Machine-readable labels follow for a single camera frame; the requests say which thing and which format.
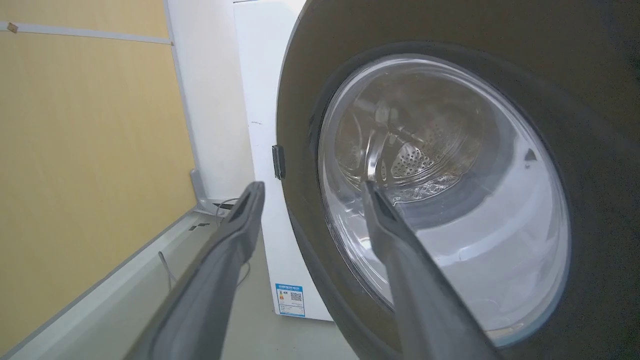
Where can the round dark washing machine door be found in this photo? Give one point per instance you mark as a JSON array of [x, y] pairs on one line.
[[590, 125]]

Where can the white washing machine body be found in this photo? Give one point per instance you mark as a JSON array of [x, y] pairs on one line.
[[260, 100]]

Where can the grey wall trim strip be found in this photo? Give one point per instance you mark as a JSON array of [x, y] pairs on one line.
[[85, 33]]

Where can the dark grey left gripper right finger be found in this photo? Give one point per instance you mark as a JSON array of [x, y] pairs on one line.
[[425, 300]]

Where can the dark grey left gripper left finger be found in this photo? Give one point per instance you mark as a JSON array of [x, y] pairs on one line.
[[210, 285]]

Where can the grey skirting board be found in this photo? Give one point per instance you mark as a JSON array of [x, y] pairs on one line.
[[125, 280]]

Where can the blue energy label sticker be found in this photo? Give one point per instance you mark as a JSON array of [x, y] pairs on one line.
[[290, 300]]

